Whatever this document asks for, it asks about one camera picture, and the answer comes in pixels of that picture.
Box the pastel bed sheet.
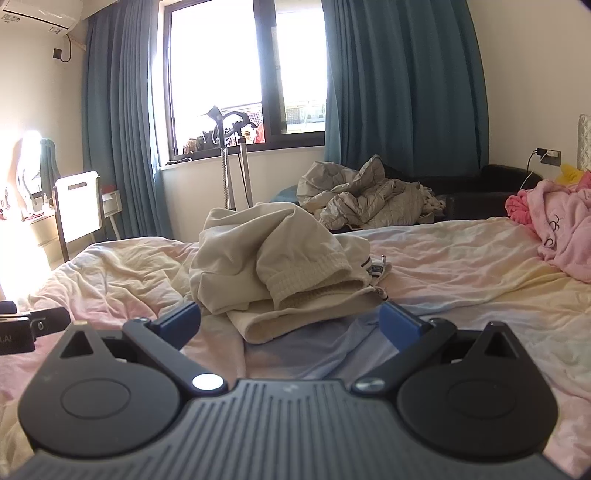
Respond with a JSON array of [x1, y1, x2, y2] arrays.
[[0, 216, 591, 478]]

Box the crumpled beige clothes pile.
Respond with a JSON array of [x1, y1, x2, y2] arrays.
[[296, 154, 446, 230]]

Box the light pink fleece robe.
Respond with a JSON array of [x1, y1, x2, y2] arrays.
[[522, 173, 591, 289]]

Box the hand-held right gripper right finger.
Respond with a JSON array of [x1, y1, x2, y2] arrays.
[[350, 302, 525, 397]]

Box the black sofa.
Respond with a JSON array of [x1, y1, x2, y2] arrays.
[[270, 164, 544, 232]]

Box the white quilted headboard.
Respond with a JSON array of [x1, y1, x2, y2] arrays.
[[575, 113, 591, 174]]

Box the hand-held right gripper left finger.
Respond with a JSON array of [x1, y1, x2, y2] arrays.
[[58, 302, 228, 397]]

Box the white air conditioner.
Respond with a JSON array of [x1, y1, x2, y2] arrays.
[[0, 0, 92, 33]]

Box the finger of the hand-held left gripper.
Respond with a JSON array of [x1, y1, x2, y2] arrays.
[[0, 301, 71, 334], [0, 323, 37, 356]]

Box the deep pink fleece garment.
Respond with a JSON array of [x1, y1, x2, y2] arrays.
[[505, 188, 542, 228]]

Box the dark green hanging cloth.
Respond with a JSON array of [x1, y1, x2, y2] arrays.
[[39, 137, 62, 195]]

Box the white dresser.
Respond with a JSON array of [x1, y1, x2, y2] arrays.
[[18, 210, 63, 273]]

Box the small white cabinet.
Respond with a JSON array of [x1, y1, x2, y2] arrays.
[[100, 188, 124, 241]]

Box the blue curtain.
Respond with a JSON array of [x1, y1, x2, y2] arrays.
[[82, 7, 174, 241], [321, 0, 490, 167]]

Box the dark framed window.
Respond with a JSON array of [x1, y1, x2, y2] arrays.
[[157, 0, 328, 160]]

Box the white chair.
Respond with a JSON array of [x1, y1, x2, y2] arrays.
[[52, 171, 103, 261]]

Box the yellow plush toy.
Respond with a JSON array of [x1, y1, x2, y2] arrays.
[[554, 164, 583, 185]]

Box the cream pants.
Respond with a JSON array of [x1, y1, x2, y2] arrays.
[[188, 202, 393, 344]]

